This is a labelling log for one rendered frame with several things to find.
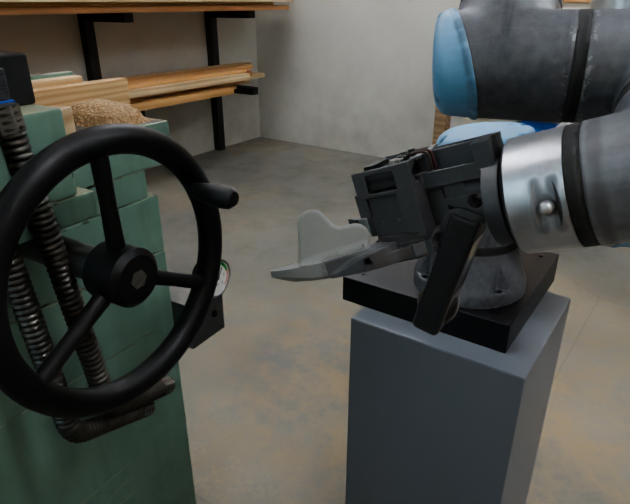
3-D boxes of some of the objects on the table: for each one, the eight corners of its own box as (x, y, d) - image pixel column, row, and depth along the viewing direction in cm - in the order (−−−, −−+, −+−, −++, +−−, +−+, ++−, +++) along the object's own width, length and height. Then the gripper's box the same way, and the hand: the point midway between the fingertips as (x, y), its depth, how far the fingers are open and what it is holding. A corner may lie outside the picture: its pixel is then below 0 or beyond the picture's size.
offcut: (45, 135, 69) (39, 106, 68) (77, 136, 69) (71, 106, 68) (27, 144, 65) (20, 112, 64) (60, 144, 65) (54, 112, 64)
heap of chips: (107, 130, 72) (104, 109, 71) (47, 121, 78) (43, 100, 77) (156, 120, 79) (153, 99, 77) (97, 111, 85) (94, 92, 83)
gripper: (526, 113, 49) (342, 160, 61) (456, 164, 34) (229, 214, 46) (546, 204, 51) (364, 232, 63) (488, 291, 36) (262, 307, 48)
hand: (314, 252), depth 55 cm, fingers open, 14 cm apart
